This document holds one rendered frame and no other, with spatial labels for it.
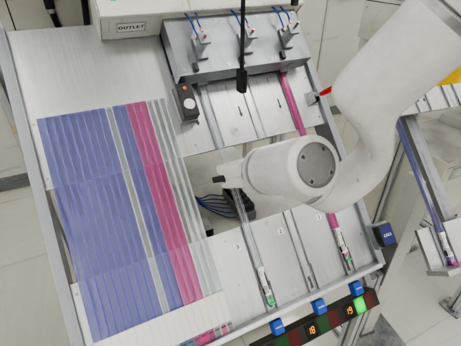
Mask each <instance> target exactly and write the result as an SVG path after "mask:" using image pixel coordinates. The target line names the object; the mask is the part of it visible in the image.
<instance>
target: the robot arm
mask: <svg viewBox="0 0 461 346"><path fill-rule="evenodd" d="M460 66H461V0H405V1H404V2H403V3H402V4H401V6H400V7H399V8H398V9H397V10H396V11H395V12H394V14H393V15H392V16H391V17H390V18H389V19H388V20H387V21H386V22H385V23H384V24H383V25H382V26H381V27H380V28H379V30H378V31H377V32H376V33H375V34H374V35H373V36H372V37H371V39H370V40H369V41H368V42H367V43H366V44H365V45H364V46H363V47H362V48H361V49H360V50H359V51H358V52H357V53H356V54H355V55H354V57H353V58H352V59H351V60H350V61H349V62H348V63H347V65H346V66H345V67H344V68H343V69H342V70H341V72H340V73H339V74H338V76H337V77H336V79H335V80H334V82H333V86H332V88H331V96H332V98H333V101H334V103H335V105H336V106H337V108H338V109H339V110H340V112H341V113H342V114H343V116H345V118H346V119H347V120H348V121H349V123H350V124H351V125H352V127H354V129H355V130H356V132H357V134H358V135H359V139H358V142H357V145H356V146H355V148H354V149H353V151H352V152H351V153H350V154H349V155H348V156H347V157H346V158H345V159H343V160H342V161H341V162H340V161H339V157H338V154H337V152H336V150H335V148H334V147H333V145H332V144H331V143H330V142H329V141H328V140H327V139H325V138H324V137H321V136H319V135H305V136H302V137H297V138H293V139H289V140H286V141H281V142H278V143H273V144H270V145H267V146H262V147H259V148H255V149H253V150H251V151H250V152H249V153H248V154H247V155H246V157H245V158H243V159H238V160H235V161H230V162H228V163H223V164H220V165H218V166H217V167H216V168H217V173H218V174H219V176H215V177H212V180H213V183H219V182H223V183H222V186H221V187H223V188H225V189H233V188H244V187H248V188H249V189H250V190H252V191H253V192H255V193H257V194H265V195H279V196H286V197H289V198H293V199H295V200H298V201H300V202H302V203H304V204H306V205H308V206H310V207H312V208H314V209H316V210H318V211H321V212H324V213H328V214H334V213H337V212H340V211H342V210H344V209H346V208H348V207H350V206H351V205H352V204H354V203H356V202H357V201H358V200H359V199H361V198H362V197H364V196H365V195H367V193H369V192H370V191H371V190H372V189H374V188H375V187H376V186H377V185H378V184H380V182H381V181H382V180H383V178H384V177H385V176H386V174H387V173H388V170H389V169H390V166H391V164H392V160H393V155H394V141H395V128H396V124H397V120H398V118H399V117H400V116H401V114H402V113H403V112H404V111H405V110H406V109H408V108H409V107H410V106H411V105H413V103H415V102H416V101H417V100H419V99H420V98H421V97H423V96H424V95H425V94H426V93H427V92H429V91H430V90H431V89H433V88H434V87H435V86H436V85H437V84H439V83H440V82H442V81H443V80H444V79H445V78H446V77H447V76H449V75H450V74H451V73H453V72H454V71H455V70H456V69H457V68H459V67H460Z"/></svg>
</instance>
